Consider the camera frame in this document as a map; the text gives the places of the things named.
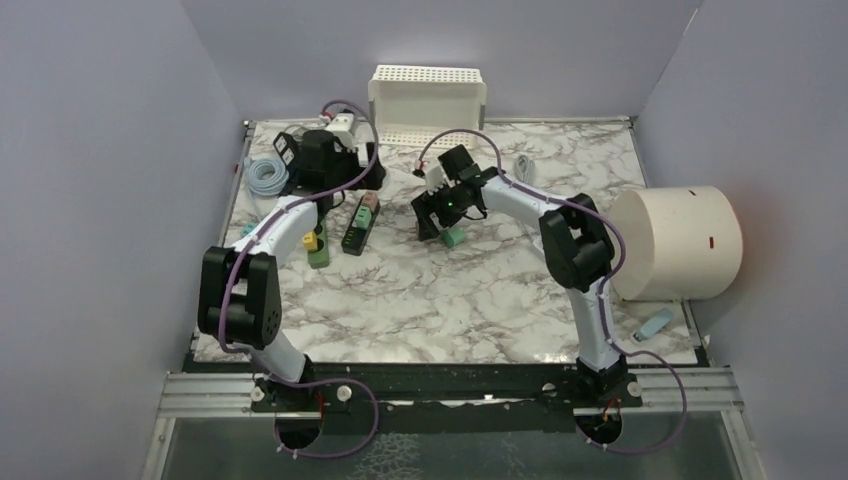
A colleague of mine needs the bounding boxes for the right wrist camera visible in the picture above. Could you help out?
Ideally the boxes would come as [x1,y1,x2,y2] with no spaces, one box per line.
[413,165,448,195]

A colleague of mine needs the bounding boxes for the cream cylindrical bin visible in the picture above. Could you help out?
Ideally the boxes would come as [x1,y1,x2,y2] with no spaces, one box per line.
[608,186,743,301]

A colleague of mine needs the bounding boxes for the yellow plug adapter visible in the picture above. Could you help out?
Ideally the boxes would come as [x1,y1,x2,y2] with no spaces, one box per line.
[302,232,320,252]

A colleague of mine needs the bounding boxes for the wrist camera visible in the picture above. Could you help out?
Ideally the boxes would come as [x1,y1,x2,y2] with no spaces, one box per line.
[413,165,448,195]
[324,112,359,151]

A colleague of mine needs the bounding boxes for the green plug adapter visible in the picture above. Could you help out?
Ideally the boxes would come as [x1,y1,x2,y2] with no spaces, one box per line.
[440,226,466,248]

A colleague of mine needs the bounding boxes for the light blue small device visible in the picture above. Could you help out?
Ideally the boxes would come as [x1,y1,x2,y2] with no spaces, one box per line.
[632,308,675,342]

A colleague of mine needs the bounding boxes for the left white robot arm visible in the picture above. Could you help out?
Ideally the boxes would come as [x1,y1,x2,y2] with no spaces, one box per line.
[197,130,385,411]

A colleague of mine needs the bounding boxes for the pink adapter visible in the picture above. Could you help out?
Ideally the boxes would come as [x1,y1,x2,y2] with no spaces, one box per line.
[361,191,380,213]

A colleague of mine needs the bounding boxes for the black power strip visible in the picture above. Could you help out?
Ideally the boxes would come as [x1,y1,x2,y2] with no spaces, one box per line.
[272,132,299,174]
[341,190,381,256]

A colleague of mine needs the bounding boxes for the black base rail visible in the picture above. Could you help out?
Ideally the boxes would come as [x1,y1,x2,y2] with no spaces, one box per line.
[250,363,642,435]

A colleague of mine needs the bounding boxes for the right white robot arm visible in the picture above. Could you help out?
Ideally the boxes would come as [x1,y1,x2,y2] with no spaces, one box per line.
[411,146,627,407]

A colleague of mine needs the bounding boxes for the white perforated plastic basket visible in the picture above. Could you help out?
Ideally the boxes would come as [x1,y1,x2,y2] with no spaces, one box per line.
[368,64,487,148]

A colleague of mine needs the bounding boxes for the teal plug adapter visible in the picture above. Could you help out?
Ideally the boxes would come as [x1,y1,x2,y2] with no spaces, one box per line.
[240,223,257,238]

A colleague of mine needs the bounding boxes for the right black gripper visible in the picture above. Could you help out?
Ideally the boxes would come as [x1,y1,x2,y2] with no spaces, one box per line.
[410,180,467,242]

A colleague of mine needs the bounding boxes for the grey cable bundle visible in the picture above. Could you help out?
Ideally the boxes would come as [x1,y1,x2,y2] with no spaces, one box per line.
[513,153,538,188]

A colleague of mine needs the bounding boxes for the green power strip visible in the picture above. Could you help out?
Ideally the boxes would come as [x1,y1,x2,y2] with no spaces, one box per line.
[307,221,330,269]

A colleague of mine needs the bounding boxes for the light blue coiled cable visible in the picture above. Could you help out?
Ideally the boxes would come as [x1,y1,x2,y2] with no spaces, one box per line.
[246,156,290,197]

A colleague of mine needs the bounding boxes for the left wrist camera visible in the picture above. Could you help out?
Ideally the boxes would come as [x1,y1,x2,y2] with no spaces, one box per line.
[324,112,359,151]

